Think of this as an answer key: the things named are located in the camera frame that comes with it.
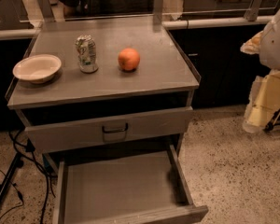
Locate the white bowl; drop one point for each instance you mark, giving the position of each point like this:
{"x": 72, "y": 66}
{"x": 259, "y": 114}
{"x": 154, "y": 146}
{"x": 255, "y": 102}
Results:
{"x": 37, "y": 69}

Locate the open middle drawer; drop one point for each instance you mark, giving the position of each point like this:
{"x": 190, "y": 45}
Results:
{"x": 140, "y": 185}

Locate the black stand leg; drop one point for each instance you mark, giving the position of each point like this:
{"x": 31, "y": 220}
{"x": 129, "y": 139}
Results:
{"x": 7, "y": 181}

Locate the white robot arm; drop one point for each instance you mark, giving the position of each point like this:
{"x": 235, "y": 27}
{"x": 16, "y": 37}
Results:
{"x": 266, "y": 44}

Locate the orange fruit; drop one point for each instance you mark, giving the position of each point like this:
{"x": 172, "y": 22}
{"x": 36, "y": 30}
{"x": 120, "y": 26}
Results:
{"x": 128, "y": 59}

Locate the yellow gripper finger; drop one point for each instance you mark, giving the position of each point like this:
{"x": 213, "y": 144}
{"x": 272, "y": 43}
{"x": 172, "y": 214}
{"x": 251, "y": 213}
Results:
{"x": 264, "y": 101}

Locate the closed upper drawer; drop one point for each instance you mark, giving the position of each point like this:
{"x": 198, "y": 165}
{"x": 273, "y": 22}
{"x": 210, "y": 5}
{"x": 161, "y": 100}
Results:
{"x": 94, "y": 132}

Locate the crushed green soda can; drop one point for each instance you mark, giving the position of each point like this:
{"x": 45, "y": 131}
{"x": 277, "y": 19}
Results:
{"x": 86, "y": 49}

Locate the grey metal drawer cabinet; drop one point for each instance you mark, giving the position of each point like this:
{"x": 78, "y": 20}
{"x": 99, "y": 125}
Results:
{"x": 164, "y": 79}

